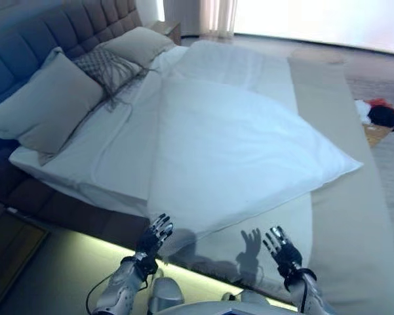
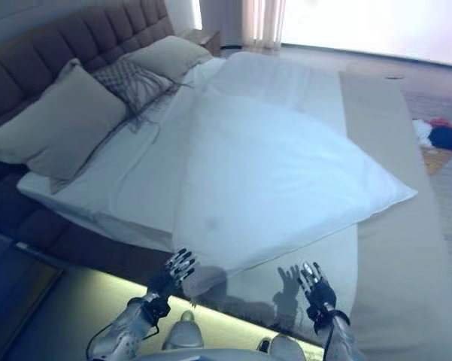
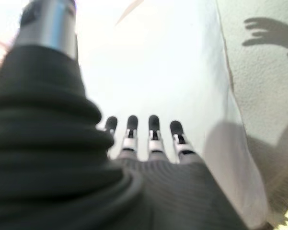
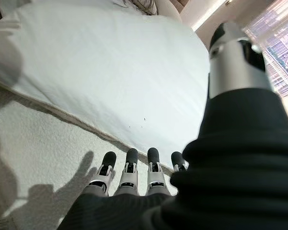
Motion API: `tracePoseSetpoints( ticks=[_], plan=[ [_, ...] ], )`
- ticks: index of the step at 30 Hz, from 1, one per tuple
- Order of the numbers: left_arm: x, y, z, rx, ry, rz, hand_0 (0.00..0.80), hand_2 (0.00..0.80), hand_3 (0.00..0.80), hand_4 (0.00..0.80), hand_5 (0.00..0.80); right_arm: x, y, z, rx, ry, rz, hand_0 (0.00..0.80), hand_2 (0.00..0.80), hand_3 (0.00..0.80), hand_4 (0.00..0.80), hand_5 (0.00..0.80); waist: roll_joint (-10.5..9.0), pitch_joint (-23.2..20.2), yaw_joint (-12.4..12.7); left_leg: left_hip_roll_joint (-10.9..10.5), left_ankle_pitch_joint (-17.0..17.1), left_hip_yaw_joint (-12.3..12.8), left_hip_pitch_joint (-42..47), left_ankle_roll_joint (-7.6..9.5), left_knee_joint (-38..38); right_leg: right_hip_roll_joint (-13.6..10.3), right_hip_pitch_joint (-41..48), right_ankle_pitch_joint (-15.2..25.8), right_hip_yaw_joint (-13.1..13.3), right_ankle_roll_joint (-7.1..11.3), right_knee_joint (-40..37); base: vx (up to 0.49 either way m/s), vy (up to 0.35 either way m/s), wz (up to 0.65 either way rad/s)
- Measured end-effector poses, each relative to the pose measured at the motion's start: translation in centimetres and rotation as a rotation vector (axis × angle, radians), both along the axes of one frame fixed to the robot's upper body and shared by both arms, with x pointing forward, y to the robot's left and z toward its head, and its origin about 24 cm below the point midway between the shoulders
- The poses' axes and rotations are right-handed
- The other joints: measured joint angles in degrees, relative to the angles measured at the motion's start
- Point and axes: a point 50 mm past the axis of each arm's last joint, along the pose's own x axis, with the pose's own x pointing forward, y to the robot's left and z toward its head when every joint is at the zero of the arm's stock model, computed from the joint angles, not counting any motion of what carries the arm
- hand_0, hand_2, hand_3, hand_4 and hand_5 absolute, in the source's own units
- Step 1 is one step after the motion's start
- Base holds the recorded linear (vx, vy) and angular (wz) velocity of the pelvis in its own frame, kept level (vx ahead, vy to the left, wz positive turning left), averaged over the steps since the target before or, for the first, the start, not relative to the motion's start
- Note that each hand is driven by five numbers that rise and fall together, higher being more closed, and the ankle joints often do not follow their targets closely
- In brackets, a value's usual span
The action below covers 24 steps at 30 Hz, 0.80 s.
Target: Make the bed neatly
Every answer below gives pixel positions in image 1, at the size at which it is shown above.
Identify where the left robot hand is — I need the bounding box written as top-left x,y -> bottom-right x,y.
136,213 -> 174,260

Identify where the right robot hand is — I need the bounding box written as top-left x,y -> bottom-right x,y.
262,225 -> 304,276

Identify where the white duvet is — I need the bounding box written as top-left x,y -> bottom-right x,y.
146,41 -> 364,263

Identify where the beige textured bed runner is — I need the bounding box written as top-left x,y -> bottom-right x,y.
287,54 -> 394,311

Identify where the white bed sheet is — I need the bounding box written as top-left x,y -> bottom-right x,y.
8,45 -> 189,206

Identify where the grey area rug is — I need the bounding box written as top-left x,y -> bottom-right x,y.
344,75 -> 394,263

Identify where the wooden bedside table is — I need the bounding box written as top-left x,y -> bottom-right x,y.
150,20 -> 182,46
0,196 -> 50,315

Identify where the white garment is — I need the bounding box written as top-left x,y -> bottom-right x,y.
353,100 -> 374,125

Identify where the large beige pillow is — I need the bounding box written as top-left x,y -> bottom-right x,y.
0,52 -> 105,156

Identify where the black garment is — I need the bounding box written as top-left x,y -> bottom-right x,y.
368,105 -> 394,133

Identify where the red garment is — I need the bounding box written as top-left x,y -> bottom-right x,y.
370,97 -> 394,108

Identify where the grey fringed decorative cushion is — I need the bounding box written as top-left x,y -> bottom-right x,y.
73,45 -> 144,114

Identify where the white pillow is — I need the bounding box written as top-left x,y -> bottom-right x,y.
19,47 -> 65,87

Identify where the beige curtain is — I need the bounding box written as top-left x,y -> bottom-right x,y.
163,0 -> 239,37

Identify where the brown tufted headboard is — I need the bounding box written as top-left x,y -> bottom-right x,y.
0,0 -> 144,112

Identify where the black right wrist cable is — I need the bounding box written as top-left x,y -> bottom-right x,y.
300,274 -> 309,312

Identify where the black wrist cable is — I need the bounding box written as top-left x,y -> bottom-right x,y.
85,277 -> 114,312
300,274 -> 309,312

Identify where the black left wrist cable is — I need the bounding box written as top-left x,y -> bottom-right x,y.
85,277 -> 114,312

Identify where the brown upholstered bed frame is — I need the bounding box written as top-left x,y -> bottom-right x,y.
0,147 -> 151,238

